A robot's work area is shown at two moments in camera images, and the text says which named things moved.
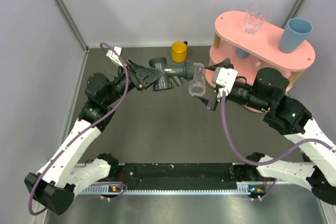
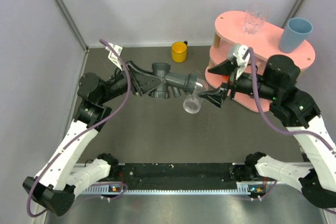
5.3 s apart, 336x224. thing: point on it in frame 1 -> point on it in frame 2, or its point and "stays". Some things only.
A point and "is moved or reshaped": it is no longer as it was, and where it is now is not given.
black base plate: [177, 176] stays
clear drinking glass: [256, 14] stays
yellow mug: [179, 51] stays
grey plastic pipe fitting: [164, 82] is moved or reshaped
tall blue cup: [296, 31] stays
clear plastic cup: [198, 87] -> [192, 104]
